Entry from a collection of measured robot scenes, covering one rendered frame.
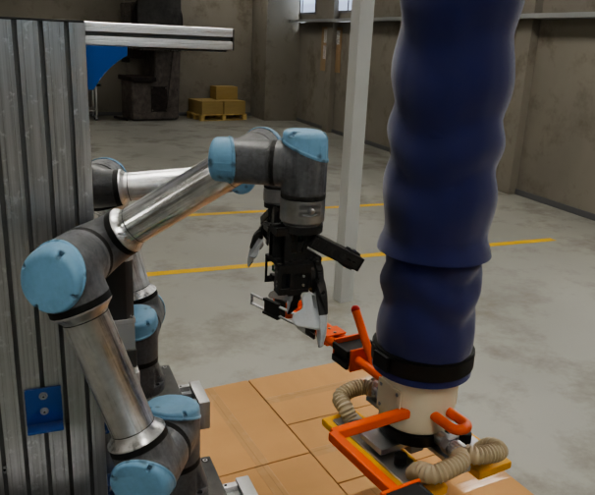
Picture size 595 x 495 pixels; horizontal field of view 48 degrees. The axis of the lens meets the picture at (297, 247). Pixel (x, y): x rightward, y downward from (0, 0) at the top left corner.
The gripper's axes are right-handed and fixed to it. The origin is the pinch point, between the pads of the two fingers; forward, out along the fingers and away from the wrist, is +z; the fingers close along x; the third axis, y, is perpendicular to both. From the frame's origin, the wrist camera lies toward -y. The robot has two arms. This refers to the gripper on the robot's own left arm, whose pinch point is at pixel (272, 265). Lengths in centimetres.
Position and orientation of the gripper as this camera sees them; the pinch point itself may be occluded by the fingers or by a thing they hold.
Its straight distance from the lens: 199.7
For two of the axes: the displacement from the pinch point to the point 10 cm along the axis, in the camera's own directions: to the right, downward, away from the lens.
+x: 9.6, -0.4, 2.7
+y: 2.7, 3.0, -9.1
